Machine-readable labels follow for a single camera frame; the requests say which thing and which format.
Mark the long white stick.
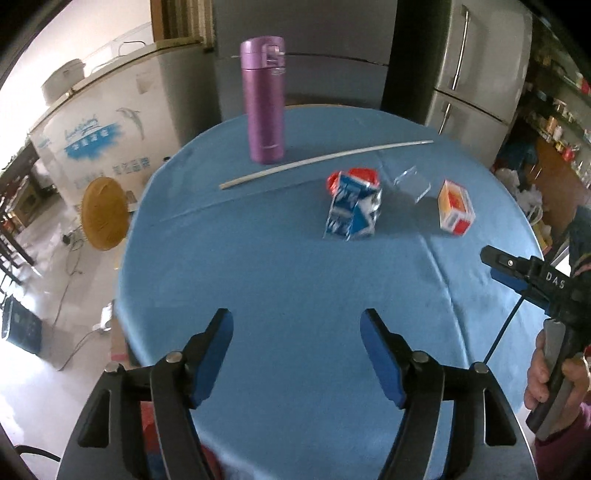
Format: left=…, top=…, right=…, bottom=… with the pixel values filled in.
left=219, top=140, right=435, bottom=190

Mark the red plastic bag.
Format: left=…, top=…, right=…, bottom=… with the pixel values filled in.
left=326, top=168, right=380, bottom=192

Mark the small light wooden table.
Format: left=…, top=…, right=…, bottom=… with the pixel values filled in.
left=9, top=180, right=49, bottom=227

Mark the blue toothpaste box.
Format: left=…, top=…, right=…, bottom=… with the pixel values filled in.
left=322, top=172, right=384, bottom=241

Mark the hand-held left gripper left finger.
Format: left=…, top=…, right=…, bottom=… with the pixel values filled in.
left=56, top=308, right=234, bottom=480

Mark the round wooden stool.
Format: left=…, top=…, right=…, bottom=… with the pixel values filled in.
left=80, top=176, right=130, bottom=252

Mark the silver two-door refrigerator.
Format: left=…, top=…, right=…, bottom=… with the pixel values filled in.
left=425, top=0, right=534, bottom=167

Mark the white chest freezer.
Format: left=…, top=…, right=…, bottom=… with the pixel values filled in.
left=30, top=39, right=213, bottom=208

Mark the purple thermos bottle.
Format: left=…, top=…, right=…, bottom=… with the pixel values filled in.
left=239, top=37, right=288, bottom=165

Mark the person's right forearm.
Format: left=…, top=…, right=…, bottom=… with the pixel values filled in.
left=533, top=401, right=591, bottom=480

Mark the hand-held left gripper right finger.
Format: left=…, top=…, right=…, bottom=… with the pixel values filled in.
left=359, top=308, right=539, bottom=480

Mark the clear plastic wrapper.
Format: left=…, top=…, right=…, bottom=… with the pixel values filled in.
left=392, top=167, right=432, bottom=204

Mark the person's right hand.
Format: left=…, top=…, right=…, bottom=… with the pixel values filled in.
left=523, top=331, right=591, bottom=416

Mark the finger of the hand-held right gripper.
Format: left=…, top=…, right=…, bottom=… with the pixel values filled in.
left=480, top=246, right=534, bottom=292

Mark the black cable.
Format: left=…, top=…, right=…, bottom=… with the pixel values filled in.
left=482, top=293, right=527, bottom=367

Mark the dark wooden chair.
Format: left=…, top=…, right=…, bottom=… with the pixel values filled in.
left=0, top=194, right=38, bottom=296

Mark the blue tablecloth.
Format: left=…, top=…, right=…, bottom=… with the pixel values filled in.
left=113, top=105, right=548, bottom=480

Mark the dark blue bin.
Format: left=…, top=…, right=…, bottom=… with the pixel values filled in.
left=0, top=295, right=43, bottom=355

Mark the small red white carton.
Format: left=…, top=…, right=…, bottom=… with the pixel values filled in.
left=436, top=179, right=476, bottom=237

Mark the wooden shelf with goods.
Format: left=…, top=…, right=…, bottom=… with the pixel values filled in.
left=517, top=46, right=591, bottom=195

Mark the white rice cooker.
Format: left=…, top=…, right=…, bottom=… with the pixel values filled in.
left=41, top=59, right=86, bottom=100

